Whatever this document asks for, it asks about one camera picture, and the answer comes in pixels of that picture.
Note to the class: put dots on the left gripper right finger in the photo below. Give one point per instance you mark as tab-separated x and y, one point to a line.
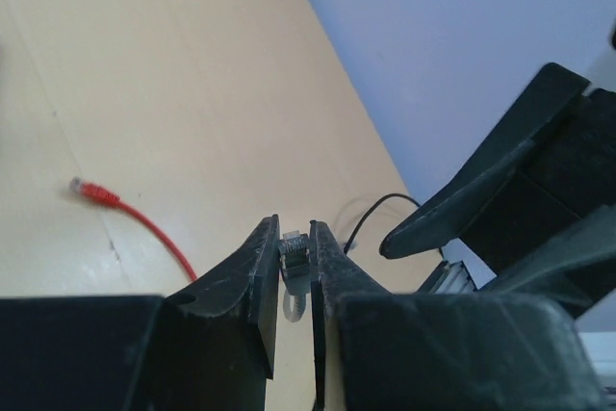
375	350

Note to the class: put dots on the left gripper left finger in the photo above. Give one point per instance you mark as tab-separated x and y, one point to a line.
209	346

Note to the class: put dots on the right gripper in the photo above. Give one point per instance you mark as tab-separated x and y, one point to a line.
550	230

